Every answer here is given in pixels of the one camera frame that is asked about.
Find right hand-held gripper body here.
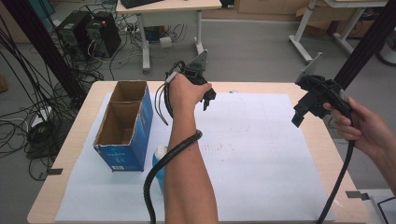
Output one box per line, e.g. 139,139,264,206
294,51,355,120

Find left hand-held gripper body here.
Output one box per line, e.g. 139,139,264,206
179,49,213,91

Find person's left hand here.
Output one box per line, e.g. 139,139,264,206
167,73,213,117

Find person's right hand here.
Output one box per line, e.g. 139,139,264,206
322,96,396,161

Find small white box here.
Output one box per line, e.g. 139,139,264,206
159,36,174,49

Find white paper sheet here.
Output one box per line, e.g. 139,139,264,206
54,91,337,223

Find wooden desk with white legs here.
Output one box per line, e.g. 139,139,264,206
115,0,223,76

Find brown cardboard box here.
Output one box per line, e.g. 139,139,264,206
294,5,358,37

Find blue bottle with white cap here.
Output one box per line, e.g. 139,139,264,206
151,145,169,196

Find blue cardboard box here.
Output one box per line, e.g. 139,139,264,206
92,80,154,173

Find black keyboard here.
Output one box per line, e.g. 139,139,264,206
120,0,165,9

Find black computer tower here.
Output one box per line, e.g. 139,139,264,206
85,11,122,59
55,10,93,59

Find white board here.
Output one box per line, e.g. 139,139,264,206
358,188,396,224

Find white power strip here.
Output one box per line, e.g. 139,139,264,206
30,105,53,128

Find thin black cables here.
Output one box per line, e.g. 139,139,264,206
154,82,170,127

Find black corrugated cable hose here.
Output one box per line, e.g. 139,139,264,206
143,60,204,224
315,139,356,224

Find black frame post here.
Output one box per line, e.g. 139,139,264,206
332,0,396,91
1,0,89,106

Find white table frame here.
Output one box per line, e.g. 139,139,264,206
288,0,389,65

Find tangle of floor cables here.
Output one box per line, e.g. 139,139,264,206
0,12,108,182

